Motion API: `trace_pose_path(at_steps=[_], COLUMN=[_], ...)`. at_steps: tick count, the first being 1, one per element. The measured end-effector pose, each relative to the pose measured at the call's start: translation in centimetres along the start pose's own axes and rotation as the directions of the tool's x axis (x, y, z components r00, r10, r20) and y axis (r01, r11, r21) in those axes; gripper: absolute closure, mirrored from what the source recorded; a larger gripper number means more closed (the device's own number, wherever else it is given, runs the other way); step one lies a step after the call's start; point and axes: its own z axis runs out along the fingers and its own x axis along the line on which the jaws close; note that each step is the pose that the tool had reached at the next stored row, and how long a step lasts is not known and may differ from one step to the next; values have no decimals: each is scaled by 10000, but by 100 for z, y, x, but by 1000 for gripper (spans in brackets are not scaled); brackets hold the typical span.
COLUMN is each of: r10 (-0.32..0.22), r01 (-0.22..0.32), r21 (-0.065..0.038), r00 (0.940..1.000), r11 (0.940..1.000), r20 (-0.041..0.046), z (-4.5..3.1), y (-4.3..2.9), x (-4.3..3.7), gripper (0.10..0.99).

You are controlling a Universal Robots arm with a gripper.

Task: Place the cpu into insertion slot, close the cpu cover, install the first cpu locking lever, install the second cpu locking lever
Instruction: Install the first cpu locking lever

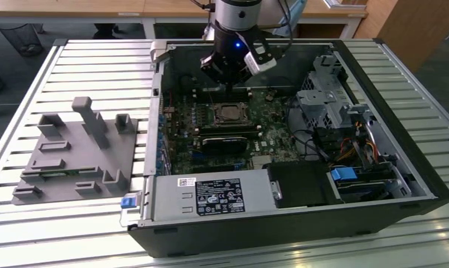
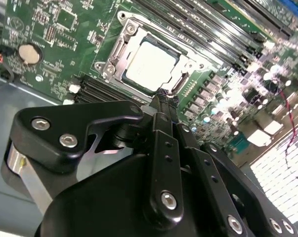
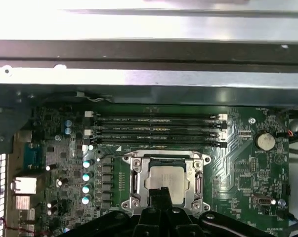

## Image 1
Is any silver CPU plate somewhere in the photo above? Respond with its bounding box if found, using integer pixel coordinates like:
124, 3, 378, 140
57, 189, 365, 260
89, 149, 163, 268
220, 107, 244, 121

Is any CPU socket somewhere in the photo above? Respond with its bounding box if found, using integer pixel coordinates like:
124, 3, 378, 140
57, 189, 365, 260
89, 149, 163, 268
211, 102, 254, 127

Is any black RAM slot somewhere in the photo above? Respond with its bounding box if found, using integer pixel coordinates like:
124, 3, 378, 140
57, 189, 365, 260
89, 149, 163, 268
199, 131, 258, 138
199, 126, 257, 133

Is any pale blue teach pendant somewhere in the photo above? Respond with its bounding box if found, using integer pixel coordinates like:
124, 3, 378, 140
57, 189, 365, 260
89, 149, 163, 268
277, 0, 308, 36

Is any silver drive cage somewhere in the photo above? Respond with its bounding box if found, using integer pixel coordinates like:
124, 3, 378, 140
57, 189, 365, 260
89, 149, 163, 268
296, 54, 376, 131

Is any black graphics card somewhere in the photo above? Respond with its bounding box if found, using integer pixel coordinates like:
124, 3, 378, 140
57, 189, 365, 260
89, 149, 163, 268
200, 135, 249, 156

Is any green motherboard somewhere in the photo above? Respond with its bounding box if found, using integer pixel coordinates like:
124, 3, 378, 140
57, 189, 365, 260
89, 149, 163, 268
160, 88, 310, 175

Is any silver chipset heat sink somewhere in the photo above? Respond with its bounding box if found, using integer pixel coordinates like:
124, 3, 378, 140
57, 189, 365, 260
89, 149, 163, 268
250, 155, 276, 169

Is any wooden desk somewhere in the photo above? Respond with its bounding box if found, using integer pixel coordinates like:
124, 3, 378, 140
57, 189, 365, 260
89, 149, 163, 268
0, 0, 369, 40

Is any black plastic shroud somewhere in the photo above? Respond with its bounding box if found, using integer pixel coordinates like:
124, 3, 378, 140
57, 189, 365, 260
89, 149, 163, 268
264, 161, 342, 209

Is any wooden cabinet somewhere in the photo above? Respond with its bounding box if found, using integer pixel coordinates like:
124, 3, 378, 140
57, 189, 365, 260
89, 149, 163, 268
353, 0, 449, 73

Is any blue disk carrier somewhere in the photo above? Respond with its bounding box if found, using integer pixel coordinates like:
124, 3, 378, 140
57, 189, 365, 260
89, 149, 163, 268
330, 166, 358, 184

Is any grey parts rack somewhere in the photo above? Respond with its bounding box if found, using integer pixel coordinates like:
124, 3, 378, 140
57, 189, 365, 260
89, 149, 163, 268
9, 96, 140, 206

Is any silver power supply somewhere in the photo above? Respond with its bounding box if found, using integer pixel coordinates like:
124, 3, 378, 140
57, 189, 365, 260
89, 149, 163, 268
149, 169, 281, 222

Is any black mesh waste bin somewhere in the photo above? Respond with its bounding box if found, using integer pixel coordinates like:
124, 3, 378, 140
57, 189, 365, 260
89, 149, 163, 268
0, 22, 45, 57

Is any black disk drive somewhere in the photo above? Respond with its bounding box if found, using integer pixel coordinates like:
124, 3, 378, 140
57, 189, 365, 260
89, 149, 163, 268
334, 180, 392, 200

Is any green RAM stick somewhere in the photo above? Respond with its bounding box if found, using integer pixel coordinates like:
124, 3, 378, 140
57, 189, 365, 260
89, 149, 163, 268
40, 170, 80, 178

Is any black open PC case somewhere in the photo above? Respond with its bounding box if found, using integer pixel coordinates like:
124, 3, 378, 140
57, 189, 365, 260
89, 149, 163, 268
127, 37, 449, 258

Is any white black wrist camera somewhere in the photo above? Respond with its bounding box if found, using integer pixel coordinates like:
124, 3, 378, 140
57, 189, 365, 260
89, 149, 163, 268
242, 39, 277, 76

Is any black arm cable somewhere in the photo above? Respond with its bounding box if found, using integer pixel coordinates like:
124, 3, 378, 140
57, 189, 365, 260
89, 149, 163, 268
191, 0, 296, 60

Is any yellow orange wire bundle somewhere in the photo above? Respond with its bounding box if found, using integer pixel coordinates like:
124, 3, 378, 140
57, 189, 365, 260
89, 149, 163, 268
334, 138, 380, 164

